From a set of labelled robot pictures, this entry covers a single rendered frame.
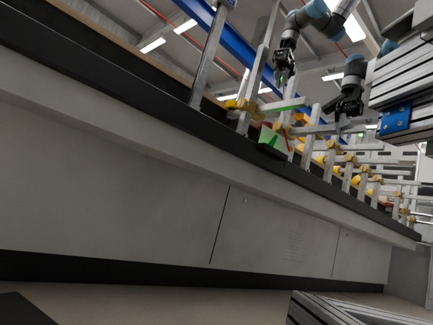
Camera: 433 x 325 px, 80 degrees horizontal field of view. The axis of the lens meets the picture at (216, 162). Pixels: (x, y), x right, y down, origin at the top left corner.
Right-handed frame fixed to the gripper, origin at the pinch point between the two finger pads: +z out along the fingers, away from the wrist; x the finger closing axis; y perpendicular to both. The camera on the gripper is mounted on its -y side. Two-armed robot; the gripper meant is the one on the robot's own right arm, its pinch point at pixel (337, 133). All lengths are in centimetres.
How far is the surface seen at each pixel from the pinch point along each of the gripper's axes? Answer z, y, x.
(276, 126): -2.2, -26.5, -8.4
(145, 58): -7, -46, -71
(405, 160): -81, -53, 278
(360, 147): -12, -11, 48
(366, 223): 24, -27, 112
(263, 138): 7.7, -24.2, -17.8
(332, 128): -1.5, -1.8, -1.5
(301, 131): -1.8, -17.0, -1.5
